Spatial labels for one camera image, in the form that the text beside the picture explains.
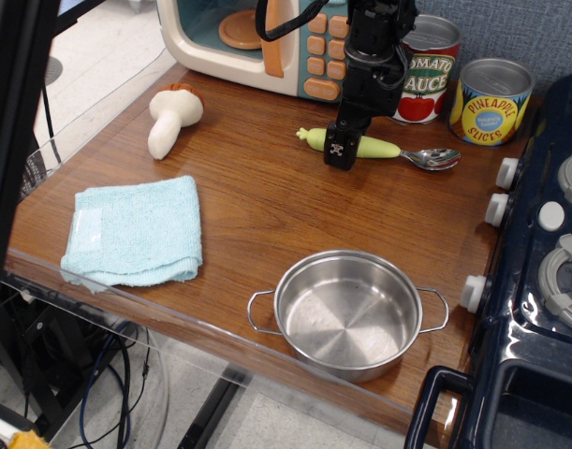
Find stainless steel pot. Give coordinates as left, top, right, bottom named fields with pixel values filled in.
left=269, top=250, right=427, bottom=384

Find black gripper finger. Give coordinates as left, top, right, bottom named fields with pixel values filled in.
left=323, top=122, right=363, bottom=169

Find tomato sauce can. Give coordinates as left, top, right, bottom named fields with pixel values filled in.
left=394, top=14, right=462, bottom=123

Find clear acrylic table guard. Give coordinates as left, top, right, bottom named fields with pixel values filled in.
left=6, top=65, right=416, bottom=420

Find light blue folded towel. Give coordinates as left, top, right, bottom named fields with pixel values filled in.
left=61, top=176, right=203, bottom=294

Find floor cables under table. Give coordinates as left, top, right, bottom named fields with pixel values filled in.
left=22, top=322, right=169, bottom=449

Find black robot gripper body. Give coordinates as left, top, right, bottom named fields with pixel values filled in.
left=335, top=46, right=411, bottom=133

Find dark blue toy stove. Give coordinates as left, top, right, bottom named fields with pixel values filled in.
left=405, top=75, right=572, bottom=448

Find pineapple slices can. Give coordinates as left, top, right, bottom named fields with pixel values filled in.
left=448, top=58, right=535, bottom=147

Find black desk at left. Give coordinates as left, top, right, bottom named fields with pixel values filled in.
left=0, top=0, right=100, bottom=279

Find toy microwave oven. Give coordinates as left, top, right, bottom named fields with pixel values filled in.
left=156, top=1, right=349, bottom=103

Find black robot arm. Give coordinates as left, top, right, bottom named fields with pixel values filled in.
left=324, top=1, right=418, bottom=170

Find yellow handled ice cream scoop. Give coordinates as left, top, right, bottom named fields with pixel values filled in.
left=296, top=127, right=462, bottom=171

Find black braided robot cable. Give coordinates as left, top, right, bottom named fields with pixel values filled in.
left=254, top=0, right=333, bottom=43

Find plush mushroom toy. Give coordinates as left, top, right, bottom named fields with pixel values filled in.
left=148, top=83, right=204, bottom=160

